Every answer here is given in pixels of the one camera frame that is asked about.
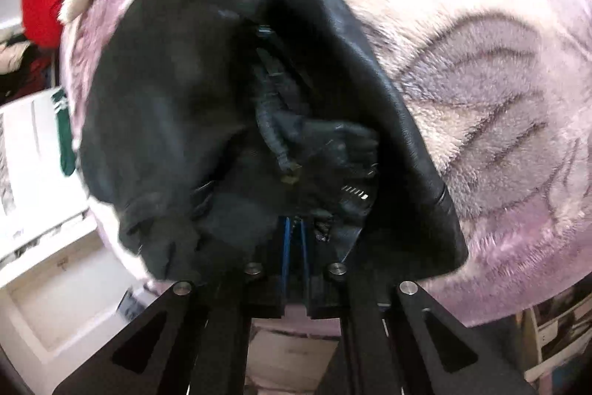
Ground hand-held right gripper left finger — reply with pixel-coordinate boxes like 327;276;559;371
52;217;297;395

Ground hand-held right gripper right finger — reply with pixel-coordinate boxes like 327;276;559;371
296;217;537;395

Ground black leather jacket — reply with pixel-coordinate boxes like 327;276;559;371
78;0;469;285

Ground white box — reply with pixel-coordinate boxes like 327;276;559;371
245;323;340;391

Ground green pants with white stripes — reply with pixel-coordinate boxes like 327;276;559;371
50;87;77;177

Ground cluttered white rack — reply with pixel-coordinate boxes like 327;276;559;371
522;284;592;384

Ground floral plush blanket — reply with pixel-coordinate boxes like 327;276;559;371
58;0;592;328

